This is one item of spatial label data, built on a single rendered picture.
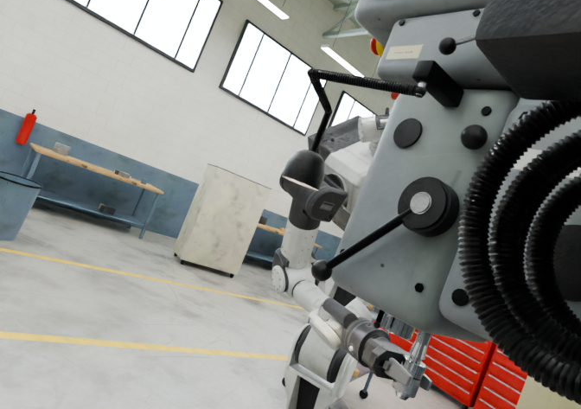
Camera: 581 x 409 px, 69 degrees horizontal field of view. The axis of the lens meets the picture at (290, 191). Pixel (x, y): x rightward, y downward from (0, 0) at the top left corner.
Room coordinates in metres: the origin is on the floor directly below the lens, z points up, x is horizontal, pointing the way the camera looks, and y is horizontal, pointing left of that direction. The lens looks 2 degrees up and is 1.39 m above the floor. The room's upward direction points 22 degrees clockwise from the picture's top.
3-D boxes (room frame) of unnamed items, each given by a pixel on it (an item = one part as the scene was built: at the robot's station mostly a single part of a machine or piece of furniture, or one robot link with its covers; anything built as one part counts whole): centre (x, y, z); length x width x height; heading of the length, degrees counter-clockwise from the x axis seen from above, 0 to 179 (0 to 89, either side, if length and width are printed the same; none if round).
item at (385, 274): (0.62, -0.22, 1.47); 0.21 x 0.19 x 0.32; 129
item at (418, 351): (0.82, -0.34, 1.26); 0.03 x 0.03 x 0.11
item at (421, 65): (0.52, -0.12, 1.60); 0.08 x 0.02 x 0.04; 129
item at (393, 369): (0.81, -0.32, 1.18); 0.06 x 0.02 x 0.03; 27
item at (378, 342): (0.91, -0.30, 1.18); 0.13 x 0.12 x 0.10; 117
